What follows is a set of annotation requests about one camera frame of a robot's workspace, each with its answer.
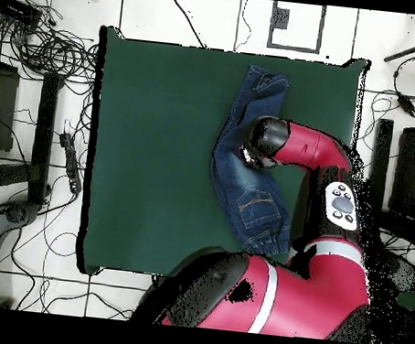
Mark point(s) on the black stand bar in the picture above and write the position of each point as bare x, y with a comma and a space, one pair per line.
381, 153
44, 136

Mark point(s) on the black power adapter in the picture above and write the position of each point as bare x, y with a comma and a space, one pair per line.
406, 103

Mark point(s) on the black power strip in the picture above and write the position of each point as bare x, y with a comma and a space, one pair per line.
70, 161

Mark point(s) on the blue denim jeans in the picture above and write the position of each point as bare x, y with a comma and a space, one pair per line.
242, 190

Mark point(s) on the dark grey square marker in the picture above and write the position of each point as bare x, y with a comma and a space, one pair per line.
280, 17

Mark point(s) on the black electronics box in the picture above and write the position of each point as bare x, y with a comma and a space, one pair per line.
15, 8

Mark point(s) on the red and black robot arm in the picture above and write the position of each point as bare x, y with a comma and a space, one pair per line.
291, 287

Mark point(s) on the dark green table cloth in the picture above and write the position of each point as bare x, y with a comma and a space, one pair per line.
150, 155

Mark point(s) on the grey curved floor base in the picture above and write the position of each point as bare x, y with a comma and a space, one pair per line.
15, 214

